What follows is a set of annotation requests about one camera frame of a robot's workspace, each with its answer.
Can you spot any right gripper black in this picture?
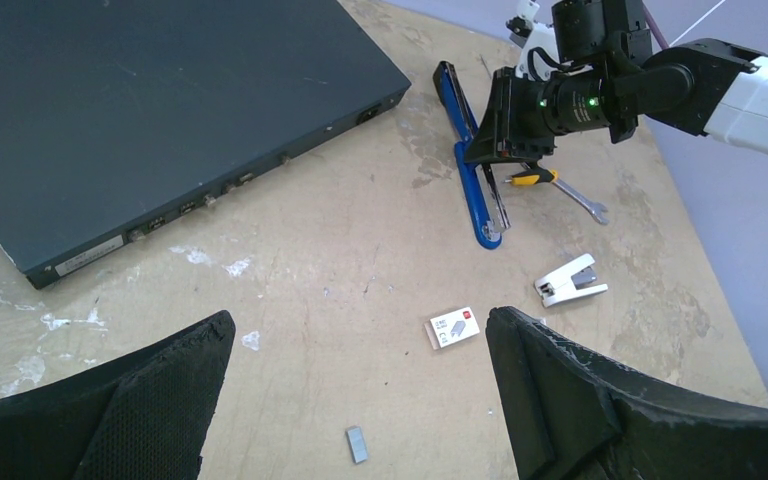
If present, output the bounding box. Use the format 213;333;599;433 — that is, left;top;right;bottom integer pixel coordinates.
464;67;560;164

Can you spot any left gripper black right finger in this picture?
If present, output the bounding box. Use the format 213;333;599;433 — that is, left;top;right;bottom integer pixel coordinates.
485;307;768;479

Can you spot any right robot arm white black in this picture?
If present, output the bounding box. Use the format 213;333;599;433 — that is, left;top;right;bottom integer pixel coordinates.
464;1;768;164

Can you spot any yellow black T-handle hex key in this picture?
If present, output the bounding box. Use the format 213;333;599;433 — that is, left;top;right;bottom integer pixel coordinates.
510;160;557;186

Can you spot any blue black stapler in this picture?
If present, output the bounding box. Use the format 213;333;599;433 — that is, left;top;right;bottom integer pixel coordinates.
433;60;510;250

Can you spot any silver open-end wrench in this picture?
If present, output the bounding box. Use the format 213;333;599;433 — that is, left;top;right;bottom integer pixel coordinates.
553;178;609;225

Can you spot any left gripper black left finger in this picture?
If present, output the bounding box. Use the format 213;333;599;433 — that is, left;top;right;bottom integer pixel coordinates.
0;311;236;479

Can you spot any loose staple strip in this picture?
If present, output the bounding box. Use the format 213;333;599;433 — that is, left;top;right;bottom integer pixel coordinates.
345;426;369;464

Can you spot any dark network switch box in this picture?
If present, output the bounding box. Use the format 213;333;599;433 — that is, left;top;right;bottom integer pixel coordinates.
0;1;411;289

